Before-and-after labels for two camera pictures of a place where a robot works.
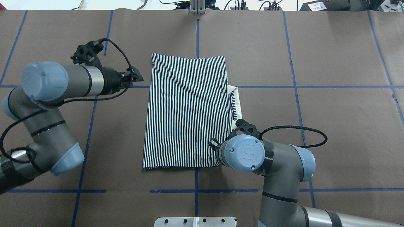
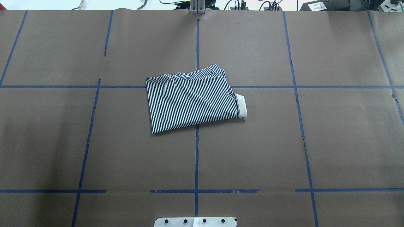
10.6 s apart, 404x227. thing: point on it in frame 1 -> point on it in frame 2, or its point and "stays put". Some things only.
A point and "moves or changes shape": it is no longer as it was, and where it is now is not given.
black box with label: [326, 5] stays put
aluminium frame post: [197, 7] stays put
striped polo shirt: [189, 102] moves or changes shape
